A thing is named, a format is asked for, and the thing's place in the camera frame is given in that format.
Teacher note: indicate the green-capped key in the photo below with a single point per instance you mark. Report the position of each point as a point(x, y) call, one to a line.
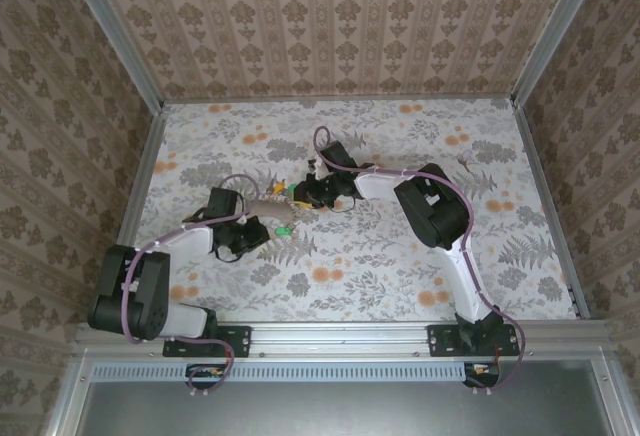
point(284, 231)
point(294, 187)

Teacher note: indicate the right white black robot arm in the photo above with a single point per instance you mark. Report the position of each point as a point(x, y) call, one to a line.
point(435, 216)

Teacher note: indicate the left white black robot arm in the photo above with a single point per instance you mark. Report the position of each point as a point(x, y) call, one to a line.
point(150, 306)

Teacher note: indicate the grey metal panel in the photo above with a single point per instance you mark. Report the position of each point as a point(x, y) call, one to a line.
point(340, 411)

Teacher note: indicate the thin aluminium back rail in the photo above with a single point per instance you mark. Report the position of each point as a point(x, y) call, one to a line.
point(340, 99)

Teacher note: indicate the aluminium side rail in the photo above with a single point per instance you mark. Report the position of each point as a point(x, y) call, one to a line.
point(142, 181)
point(550, 206)

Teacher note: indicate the long aluminium base rail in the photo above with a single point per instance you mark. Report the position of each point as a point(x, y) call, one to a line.
point(340, 341)

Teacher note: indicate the aluminium corner post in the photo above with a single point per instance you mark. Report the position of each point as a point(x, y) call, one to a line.
point(122, 41)
point(555, 31)

